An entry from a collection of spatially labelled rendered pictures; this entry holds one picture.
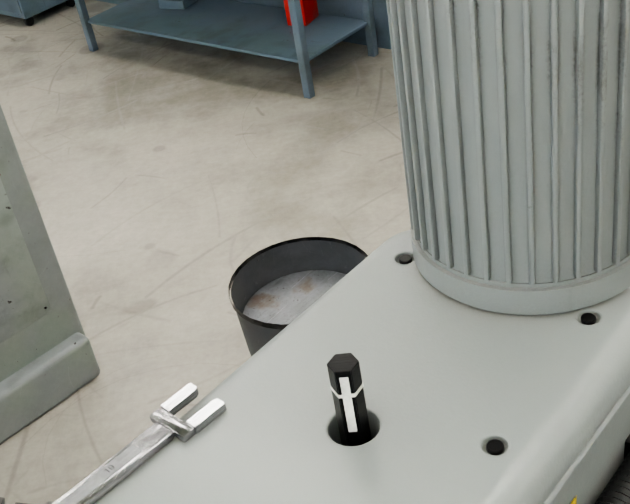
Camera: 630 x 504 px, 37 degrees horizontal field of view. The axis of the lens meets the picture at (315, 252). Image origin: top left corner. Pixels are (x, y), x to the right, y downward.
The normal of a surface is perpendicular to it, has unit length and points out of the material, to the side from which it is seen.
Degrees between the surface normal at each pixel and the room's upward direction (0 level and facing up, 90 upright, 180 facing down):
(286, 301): 0
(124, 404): 0
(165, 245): 0
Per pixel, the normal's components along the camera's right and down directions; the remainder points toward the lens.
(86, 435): -0.15, -0.82
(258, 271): 0.68, 0.26
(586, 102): 0.24, 0.52
